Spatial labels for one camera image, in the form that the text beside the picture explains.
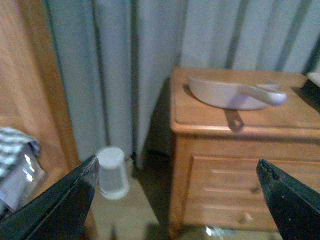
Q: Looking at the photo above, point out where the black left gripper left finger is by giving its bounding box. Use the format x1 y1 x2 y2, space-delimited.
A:
0 155 99 240

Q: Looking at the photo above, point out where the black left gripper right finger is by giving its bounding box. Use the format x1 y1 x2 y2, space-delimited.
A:
256 159 320 240

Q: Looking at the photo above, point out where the pink plastic dustpan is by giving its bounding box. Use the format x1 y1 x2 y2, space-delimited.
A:
188 77 287 111

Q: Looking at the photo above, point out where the black white checkered bedsheet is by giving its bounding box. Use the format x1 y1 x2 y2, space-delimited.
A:
0 127 46 217

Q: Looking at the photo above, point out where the white paper cup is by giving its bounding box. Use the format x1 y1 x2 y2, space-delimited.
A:
96 146 130 200

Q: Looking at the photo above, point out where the wooden nightstand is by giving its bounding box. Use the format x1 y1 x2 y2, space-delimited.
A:
168 68 320 238

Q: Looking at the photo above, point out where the wooden bed headboard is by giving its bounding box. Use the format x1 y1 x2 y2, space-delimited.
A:
0 0 80 192

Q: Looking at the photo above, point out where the grey curtain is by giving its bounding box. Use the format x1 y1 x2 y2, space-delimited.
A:
43 0 320 166

